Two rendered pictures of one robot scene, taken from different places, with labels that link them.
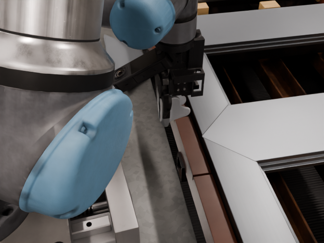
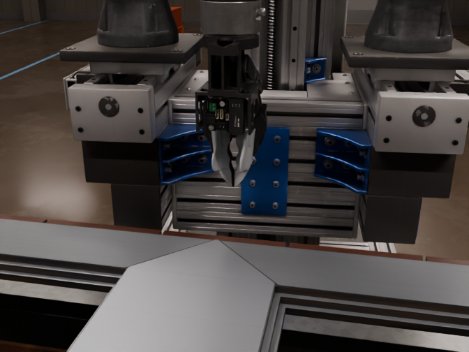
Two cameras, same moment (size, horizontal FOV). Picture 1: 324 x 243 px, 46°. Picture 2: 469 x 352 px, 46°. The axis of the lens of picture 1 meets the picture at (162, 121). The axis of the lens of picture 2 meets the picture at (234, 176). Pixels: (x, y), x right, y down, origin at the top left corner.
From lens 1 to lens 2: 1.12 m
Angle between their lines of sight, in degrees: 90
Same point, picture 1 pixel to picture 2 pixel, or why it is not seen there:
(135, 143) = not seen: hidden behind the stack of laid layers
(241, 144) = (169, 265)
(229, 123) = (226, 270)
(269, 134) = (165, 301)
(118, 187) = (112, 86)
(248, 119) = (221, 292)
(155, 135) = (347, 325)
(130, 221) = (75, 86)
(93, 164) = not seen: outside the picture
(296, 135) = (134, 332)
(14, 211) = (102, 31)
